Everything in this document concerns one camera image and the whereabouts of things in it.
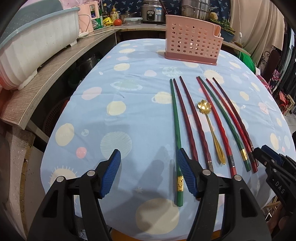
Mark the beige curtain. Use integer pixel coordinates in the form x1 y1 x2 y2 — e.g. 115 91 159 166
230 0 285 64

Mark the pink small appliance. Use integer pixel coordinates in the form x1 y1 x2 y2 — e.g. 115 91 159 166
78 1 100 34

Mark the steel rice cooker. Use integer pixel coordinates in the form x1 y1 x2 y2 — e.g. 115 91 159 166
141 0 165 23

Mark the green plastic bag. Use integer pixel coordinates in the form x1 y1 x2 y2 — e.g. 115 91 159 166
237 52 256 73

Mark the dark maroon chopstick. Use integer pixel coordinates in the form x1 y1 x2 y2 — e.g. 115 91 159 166
212 77 255 153

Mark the blue basin with vegetables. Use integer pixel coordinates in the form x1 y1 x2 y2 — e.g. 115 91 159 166
209 12 235 42

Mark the bright red chopstick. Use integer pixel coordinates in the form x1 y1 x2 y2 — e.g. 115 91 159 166
196 76 238 178

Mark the oil bottle yellow cap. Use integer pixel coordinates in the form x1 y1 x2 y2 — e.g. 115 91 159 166
110 6 119 22

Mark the clear food container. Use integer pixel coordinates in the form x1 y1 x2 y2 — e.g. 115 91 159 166
125 17 142 25

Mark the red chopstick black band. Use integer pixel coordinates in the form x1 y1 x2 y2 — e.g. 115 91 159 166
206 79 258 173

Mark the gold flower spoon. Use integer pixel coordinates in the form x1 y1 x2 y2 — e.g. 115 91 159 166
197 99 226 165

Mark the white dish rack blue lid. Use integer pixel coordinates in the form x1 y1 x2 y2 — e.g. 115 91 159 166
1 1 80 90

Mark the stacked steel steamer pot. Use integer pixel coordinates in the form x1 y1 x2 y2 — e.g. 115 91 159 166
181 0 210 21

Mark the wooden counter shelf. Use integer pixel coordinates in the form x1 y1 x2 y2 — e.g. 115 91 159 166
0 22 251 130

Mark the red tomato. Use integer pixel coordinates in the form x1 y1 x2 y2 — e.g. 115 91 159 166
113 19 122 26

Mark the pink perforated utensil basket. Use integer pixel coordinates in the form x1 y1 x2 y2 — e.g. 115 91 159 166
165 15 223 65

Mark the dark red twisted chopstick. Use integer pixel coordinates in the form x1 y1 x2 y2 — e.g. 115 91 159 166
173 78 198 161

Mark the green chopstick gold band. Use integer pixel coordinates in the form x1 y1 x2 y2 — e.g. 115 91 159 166
170 79 184 207
198 76 252 173

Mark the light blue patterned tablecloth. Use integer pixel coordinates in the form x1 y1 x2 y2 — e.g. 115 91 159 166
41 39 295 240

